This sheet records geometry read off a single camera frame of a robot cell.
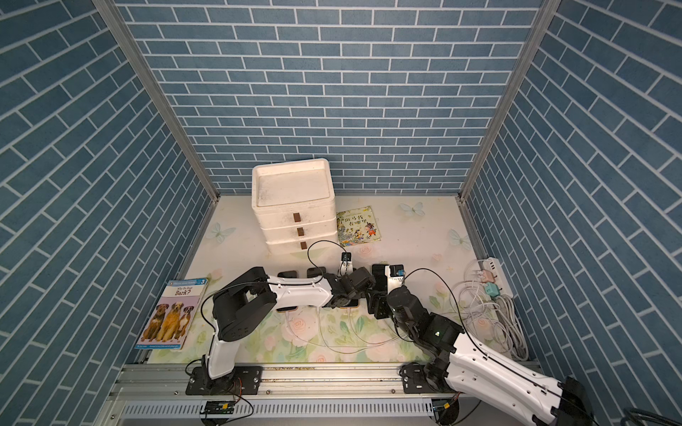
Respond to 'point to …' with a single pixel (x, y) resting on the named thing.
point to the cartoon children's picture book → (357, 226)
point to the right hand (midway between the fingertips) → (374, 292)
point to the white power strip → (493, 265)
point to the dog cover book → (174, 315)
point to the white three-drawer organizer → (295, 205)
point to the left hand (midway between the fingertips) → (359, 289)
